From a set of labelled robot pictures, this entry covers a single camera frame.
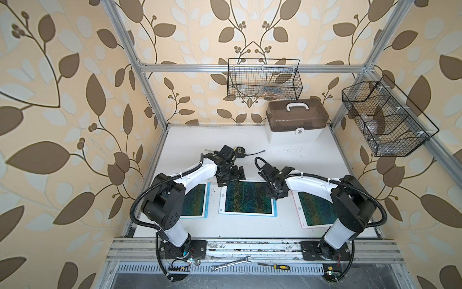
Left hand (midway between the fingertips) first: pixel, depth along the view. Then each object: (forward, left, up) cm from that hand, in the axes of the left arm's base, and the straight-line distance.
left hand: (237, 178), depth 87 cm
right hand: (-5, -17, -7) cm, 20 cm away
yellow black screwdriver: (-35, -20, -6) cm, 41 cm away
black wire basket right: (+12, -63, +27) cm, 70 cm away
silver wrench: (-35, +8, -8) cm, 37 cm away
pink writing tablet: (-13, -37, -8) cm, 40 cm away
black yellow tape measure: (+21, -2, -6) cm, 22 cm away
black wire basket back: (+46, -19, +24) cm, 55 cm away
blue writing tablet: (-7, -5, -8) cm, 11 cm away
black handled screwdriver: (+23, +18, -8) cm, 30 cm away
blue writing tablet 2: (-10, +20, -8) cm, 24 cm away
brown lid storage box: (+40, -34, +1) cm, 53 cm away
